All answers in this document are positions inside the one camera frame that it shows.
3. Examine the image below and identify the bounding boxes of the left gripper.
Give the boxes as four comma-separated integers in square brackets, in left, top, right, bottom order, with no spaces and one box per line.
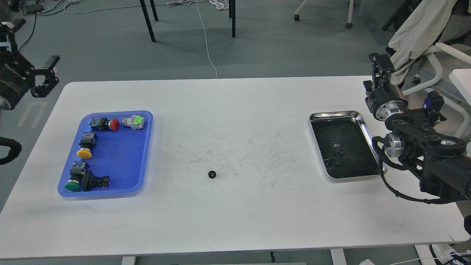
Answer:
[0,18,60,110]

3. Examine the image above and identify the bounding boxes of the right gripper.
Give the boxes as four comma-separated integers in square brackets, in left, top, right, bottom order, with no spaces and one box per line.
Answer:
[363,53,408,121]

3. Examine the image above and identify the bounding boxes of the small black gear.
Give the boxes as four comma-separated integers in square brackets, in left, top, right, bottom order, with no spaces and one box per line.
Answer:
[208,170,217,179]
[332,146,346,158]

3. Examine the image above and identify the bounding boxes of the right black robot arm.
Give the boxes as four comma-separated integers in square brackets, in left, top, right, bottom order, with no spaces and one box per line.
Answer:
[364,53,471,205]

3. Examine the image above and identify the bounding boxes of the beige cloth on chair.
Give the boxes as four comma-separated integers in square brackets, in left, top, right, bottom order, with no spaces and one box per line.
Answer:
[387,0,456,86]

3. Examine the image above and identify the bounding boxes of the steel tray with black mat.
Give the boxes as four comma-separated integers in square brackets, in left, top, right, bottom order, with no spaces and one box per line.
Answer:
[308,110,387,182]

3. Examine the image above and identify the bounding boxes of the white office chair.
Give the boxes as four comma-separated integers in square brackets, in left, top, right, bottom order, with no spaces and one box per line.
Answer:
[402,43,471,141]

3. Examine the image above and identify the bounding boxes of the blue plastic tray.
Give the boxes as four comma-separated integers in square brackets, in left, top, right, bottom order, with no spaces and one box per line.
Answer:
[57,110,153,199]

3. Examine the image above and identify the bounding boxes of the black table legs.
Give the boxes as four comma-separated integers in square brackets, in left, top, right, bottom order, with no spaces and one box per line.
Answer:
[139,0,236,42]

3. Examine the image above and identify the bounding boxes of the black cable on floor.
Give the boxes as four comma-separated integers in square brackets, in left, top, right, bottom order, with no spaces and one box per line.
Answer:
[7,0,76,52]

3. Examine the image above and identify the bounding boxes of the red push button switch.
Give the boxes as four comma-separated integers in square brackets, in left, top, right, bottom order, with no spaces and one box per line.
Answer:
[89,117,120,131]

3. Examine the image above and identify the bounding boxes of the yellow push button switch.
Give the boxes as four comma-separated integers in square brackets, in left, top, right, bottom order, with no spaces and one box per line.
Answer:
[76,131,98,159]

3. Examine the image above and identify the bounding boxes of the green push button switch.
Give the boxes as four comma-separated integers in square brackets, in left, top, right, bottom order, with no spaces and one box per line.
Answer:
[64,161,88,192]

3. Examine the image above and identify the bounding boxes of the green and grey switch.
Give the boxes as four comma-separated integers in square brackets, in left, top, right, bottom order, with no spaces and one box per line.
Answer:
[121,115,145,130]

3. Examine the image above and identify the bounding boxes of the black selector switch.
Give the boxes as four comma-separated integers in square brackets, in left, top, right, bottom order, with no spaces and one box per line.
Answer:
[81,171,110,191]

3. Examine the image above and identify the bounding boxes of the white cable on floor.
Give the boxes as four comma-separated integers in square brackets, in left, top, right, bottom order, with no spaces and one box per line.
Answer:
[64,0,230,79]

